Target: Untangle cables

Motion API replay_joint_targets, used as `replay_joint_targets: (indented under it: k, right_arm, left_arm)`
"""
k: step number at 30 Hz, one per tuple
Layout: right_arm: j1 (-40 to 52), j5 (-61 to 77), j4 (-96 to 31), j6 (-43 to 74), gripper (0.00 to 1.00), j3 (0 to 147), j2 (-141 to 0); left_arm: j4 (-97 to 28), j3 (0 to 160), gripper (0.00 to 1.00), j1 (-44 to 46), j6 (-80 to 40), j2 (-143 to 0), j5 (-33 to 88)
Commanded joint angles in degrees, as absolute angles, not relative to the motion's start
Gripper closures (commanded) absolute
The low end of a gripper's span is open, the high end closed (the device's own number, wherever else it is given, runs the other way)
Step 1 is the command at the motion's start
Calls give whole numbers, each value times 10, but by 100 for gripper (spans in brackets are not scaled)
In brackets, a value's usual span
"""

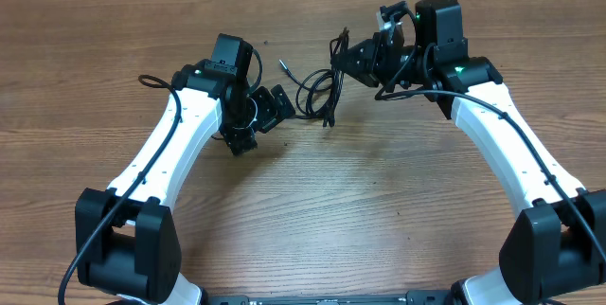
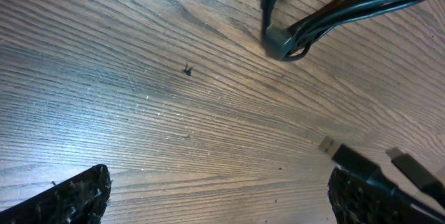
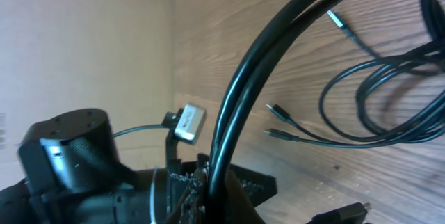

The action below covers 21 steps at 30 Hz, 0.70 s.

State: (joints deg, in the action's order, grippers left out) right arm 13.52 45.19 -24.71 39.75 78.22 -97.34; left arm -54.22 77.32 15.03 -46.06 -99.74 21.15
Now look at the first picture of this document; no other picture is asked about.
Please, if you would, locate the black USB cable silver plug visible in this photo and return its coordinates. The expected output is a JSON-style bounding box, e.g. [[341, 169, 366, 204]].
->
[[295, 27, 351, 129]]

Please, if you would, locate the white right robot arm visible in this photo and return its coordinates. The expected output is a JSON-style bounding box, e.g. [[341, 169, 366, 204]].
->
[[331, 0, 605, 304]]

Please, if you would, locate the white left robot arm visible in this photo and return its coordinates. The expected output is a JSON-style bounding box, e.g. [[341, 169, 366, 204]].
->
[[58, 34, 294, 304]]

